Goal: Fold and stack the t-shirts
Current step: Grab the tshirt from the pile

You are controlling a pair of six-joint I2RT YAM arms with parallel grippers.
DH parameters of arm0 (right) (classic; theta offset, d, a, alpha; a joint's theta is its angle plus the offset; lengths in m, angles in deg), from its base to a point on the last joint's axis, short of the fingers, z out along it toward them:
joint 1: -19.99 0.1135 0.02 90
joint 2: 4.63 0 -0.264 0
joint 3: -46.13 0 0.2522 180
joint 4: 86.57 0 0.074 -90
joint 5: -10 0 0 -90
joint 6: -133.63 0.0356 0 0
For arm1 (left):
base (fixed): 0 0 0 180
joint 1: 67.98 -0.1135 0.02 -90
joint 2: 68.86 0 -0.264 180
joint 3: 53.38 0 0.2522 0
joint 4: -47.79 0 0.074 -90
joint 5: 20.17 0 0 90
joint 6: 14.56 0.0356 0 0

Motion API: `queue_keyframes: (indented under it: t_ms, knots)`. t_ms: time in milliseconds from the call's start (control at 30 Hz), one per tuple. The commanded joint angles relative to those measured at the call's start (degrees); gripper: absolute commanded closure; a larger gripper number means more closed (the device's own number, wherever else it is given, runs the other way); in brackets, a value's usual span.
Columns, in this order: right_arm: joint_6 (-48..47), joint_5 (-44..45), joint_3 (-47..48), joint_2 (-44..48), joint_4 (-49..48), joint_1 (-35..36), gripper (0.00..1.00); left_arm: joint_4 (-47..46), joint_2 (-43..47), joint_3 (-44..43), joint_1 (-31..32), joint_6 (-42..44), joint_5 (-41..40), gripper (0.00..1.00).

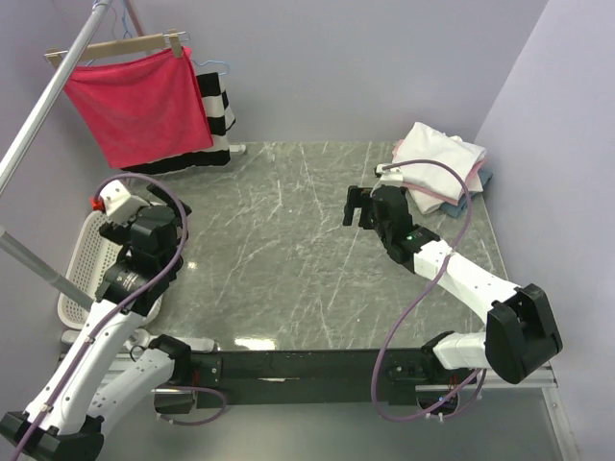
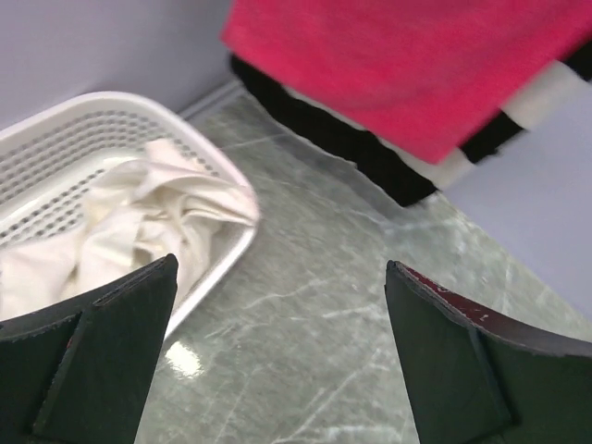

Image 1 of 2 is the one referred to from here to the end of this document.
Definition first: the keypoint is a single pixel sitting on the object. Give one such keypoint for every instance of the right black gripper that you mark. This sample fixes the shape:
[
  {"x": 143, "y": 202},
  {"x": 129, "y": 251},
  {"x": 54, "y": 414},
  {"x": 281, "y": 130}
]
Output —
[{"x": 356, "y": 198}]

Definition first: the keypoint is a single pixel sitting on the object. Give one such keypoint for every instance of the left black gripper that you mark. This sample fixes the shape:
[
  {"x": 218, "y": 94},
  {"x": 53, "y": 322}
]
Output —
[{"x": 120, "y": 231}]

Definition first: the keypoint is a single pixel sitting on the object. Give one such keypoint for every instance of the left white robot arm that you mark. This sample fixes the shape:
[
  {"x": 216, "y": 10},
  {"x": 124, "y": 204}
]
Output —
[{"x": 70, "y": 416}]

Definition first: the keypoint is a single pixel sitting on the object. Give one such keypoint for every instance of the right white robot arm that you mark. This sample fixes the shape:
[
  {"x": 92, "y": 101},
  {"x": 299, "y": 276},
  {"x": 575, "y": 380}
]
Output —
[{"x": 520, "y": 333}]

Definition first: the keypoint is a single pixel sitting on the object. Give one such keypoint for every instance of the white plastic laundry basket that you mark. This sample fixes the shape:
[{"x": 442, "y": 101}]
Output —
[{"x": 92, "y": 257}]

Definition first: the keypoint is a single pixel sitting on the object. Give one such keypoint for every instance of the folded white t shirt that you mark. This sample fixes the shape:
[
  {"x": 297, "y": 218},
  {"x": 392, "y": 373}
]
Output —
[{"x": 442, "y": 163}]

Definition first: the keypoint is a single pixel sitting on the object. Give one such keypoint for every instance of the folded blue t shirt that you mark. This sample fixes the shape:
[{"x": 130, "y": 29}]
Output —
[{"x": 476, "y": 186}]

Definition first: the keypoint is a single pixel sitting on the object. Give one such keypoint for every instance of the red hanging towel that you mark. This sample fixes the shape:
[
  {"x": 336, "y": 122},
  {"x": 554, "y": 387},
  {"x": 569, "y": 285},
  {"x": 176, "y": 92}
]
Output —
[{"x": 144, "y": 110}]

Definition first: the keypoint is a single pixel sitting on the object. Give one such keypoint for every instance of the black white striped cloth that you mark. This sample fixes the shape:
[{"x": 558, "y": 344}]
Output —
[{"x": 220, "y": 119}]

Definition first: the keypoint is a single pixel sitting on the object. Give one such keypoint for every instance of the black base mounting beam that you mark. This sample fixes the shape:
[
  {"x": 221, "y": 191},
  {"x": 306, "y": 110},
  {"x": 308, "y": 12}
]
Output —
[{"x": 333, "y": 376}]

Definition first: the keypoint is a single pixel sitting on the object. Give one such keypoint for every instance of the wooden clip hanger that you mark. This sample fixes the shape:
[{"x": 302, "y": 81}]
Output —
[{"x": 141, "y": 44}]

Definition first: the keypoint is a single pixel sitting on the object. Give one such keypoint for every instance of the silver clothes rack pole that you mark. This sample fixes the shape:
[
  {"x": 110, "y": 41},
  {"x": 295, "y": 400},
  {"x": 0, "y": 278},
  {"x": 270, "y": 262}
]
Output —
[{"x": 33, "y": 123}]

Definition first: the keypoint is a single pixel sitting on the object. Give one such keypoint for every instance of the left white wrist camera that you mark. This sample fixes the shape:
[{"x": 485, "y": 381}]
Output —
[{"x": 117, "y": 203}]

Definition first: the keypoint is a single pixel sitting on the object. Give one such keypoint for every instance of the blue wire hanger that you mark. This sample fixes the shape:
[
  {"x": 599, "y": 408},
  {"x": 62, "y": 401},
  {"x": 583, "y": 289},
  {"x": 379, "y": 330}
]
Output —
[{"x": 222, "y": 67}]

